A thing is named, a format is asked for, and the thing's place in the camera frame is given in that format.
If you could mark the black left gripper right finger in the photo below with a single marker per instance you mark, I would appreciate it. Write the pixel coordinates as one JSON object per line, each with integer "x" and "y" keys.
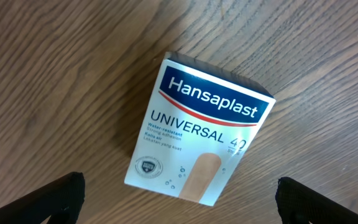
{"x": 298, "y": 204}

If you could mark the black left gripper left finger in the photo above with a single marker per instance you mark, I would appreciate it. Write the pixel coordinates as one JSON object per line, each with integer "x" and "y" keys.
{"x": 57, "y": 202}

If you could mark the white Hansaplast plaster box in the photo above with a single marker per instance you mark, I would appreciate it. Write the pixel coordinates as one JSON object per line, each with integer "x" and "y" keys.
{"x": 199, "y": 122}

